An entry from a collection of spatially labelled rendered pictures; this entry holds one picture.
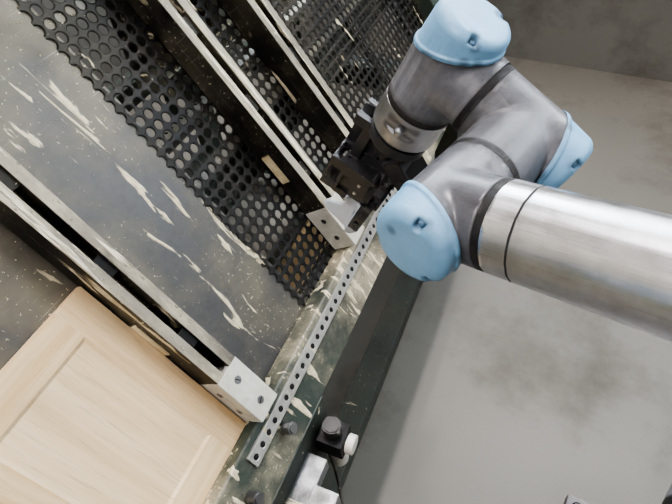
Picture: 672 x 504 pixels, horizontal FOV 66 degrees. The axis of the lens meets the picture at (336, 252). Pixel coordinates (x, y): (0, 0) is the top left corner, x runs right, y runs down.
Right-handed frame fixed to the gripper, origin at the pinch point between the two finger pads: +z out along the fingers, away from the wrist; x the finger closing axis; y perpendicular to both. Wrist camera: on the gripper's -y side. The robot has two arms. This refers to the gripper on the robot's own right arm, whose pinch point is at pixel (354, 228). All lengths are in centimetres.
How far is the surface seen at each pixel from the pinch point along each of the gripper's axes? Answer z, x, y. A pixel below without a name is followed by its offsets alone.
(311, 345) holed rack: 44.3, -0.8, -7.1
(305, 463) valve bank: 54, 18, -20
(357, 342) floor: 133, -53, -29
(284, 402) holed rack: 43.9, 12.7, -8.8
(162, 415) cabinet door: 37.3, 28.8, 8.4
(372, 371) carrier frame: 110, -35, -35
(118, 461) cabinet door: 36, 38, 9
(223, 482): 43, 31, -7
